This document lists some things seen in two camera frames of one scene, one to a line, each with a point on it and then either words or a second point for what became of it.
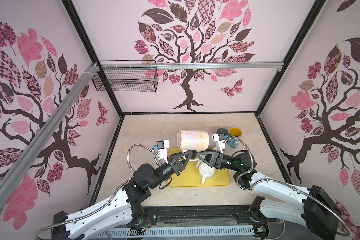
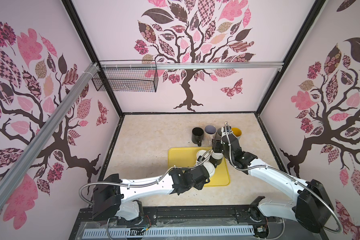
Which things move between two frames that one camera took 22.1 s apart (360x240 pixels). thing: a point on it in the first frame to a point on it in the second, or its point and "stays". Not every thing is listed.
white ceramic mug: x=206 y=172 stays
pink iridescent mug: x=192 y=139 to x=210 y=132
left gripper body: x=171 y=168 to x=199 y=186
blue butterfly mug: x=234 y=132 stays
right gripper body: x=225 y=162 to x=219 y=148
